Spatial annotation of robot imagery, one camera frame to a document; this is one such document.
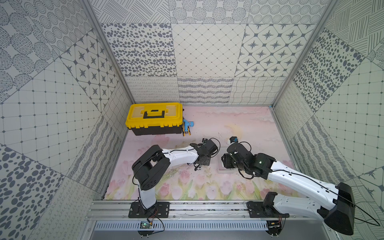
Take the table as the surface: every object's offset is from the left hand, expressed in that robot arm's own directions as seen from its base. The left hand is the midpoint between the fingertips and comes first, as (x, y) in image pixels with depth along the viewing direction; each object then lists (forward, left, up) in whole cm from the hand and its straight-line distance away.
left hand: (206, 157), depth 90 cm
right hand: (-6, -10, +10) cm, 16 cm away
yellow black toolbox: (+18, +32, +15) cm, 39 cm away
